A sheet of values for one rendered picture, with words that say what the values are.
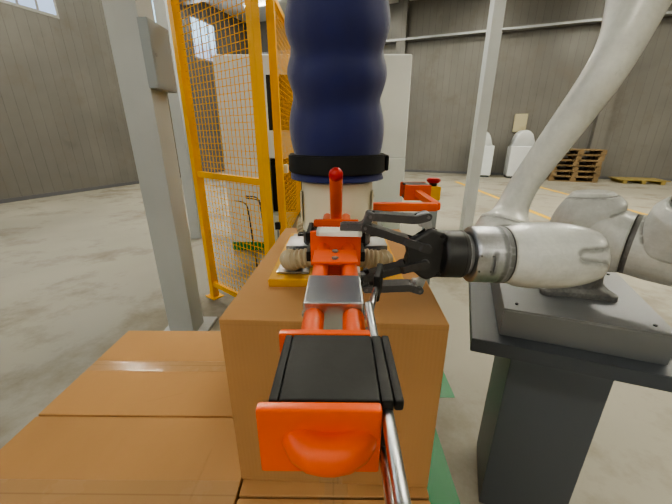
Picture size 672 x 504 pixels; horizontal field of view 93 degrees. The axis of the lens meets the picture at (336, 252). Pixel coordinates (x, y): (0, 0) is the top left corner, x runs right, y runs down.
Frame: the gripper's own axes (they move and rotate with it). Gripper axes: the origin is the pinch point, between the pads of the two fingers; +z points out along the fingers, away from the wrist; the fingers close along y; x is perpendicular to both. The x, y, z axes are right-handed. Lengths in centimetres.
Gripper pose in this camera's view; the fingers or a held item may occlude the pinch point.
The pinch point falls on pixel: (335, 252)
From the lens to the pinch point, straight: 50.8
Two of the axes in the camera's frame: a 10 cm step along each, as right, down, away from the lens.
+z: -10.0, -0.2, 0.1
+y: -0.1, 9.4, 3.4
